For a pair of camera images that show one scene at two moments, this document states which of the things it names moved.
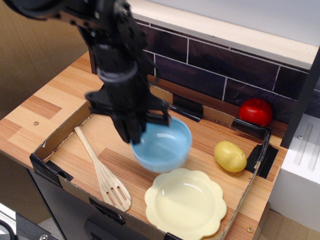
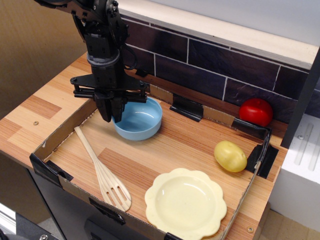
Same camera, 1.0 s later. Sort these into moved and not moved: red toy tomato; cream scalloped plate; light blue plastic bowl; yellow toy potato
Moved: light blue plastic bowl
Not moved: yellow toy potato; red toy tomato; cream scalloped plate
